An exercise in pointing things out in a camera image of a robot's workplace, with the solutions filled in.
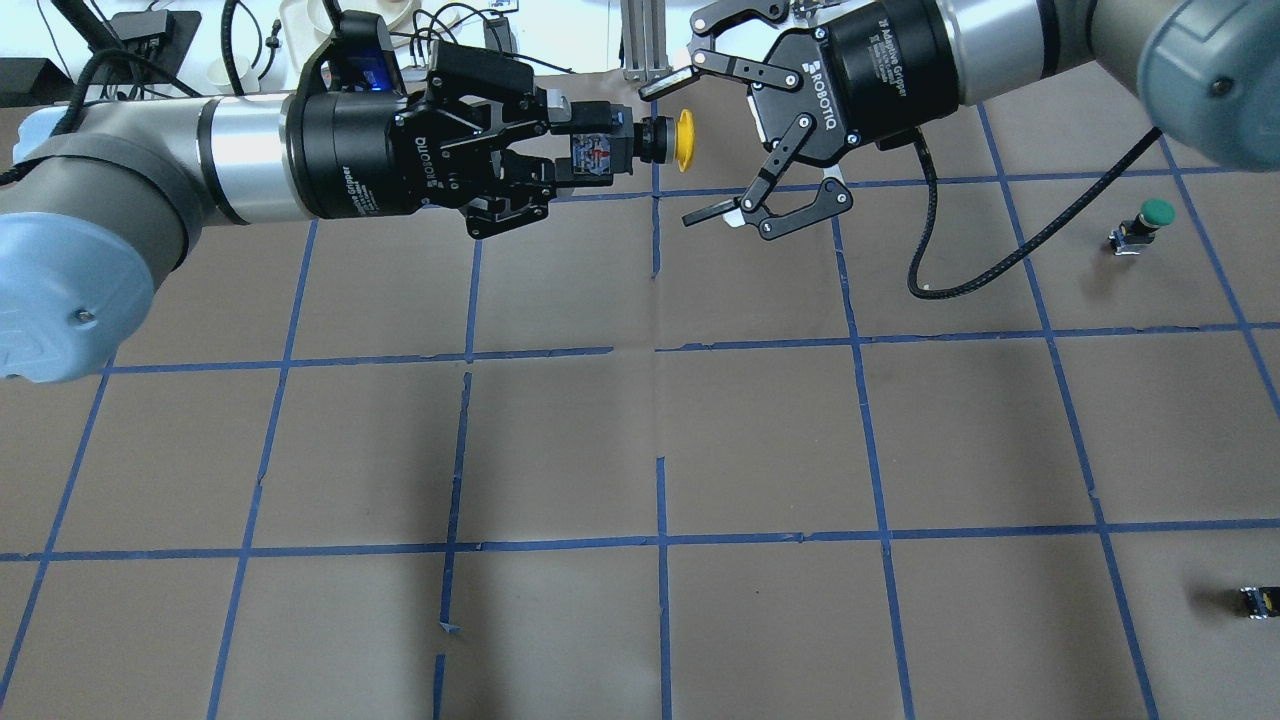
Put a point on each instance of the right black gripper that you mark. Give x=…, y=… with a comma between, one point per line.
x=880, y=62

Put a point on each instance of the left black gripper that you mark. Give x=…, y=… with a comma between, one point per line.
x=352, y=155

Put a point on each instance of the yellow push button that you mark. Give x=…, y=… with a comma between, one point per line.
x=606, y=140

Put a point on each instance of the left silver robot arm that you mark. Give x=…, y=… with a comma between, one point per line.
x=118, y=195

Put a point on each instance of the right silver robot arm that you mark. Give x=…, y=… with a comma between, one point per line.
x=1206, y=71

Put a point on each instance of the green push button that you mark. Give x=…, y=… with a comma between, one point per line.
x=1131, y=237

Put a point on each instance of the black button base block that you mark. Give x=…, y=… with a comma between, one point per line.
x=1260, y=602

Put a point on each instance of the aluminium frame post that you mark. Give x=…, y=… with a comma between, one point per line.
x=644, y=40

